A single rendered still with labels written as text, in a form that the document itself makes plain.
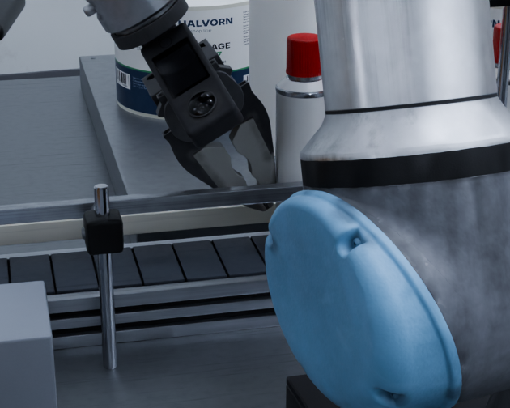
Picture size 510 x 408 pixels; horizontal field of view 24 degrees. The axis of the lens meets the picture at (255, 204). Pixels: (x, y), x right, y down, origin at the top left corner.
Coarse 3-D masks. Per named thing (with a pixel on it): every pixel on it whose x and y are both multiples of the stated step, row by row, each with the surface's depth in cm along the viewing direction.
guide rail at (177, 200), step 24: (168, 192) 102; (192, 192) 102; (216, 192) 102; (240, 192) 103; (264, 192) 103; (288, 192) 104; (0, 216) 99; (24, 216) 99; (48, 216) 100; (72, 216) 100
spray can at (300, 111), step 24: (288, 48) 103; (312, 48) 103; (288, 72) 104; (312, 72) 103; (288, 96) 104; (312, 96) 103; (288, 120) 104; (312, 120) 104; (288, 144) 105; (288, 168) 106
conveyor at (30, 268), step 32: (32, 256) 110; (64, 256) 110; (96, 256) 110; (128, 256) 110; (160, 256) 110; (192, 256) 110; (224, 256) 110; (256, 256) 110; (64, 288) 103; (96, 288) 104
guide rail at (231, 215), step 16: (208, 208) 112; (224, 208) 112; (240, 208) 112; (272, 208) 113; (16, 224) 108; (32, 224) 108; (48, 224) 109; (64, 224) 109; (80, 224) 109; (128, 224) 110; (144, 224) 111; (160, 224) 111; (176, 224) 111; (192, 224) 112; (208, 224) 112; (224, 224) 112; (240, 224) 113; (0, 240) 108; (16, 240) 108; (32, 240) 109; (48, 240) 109
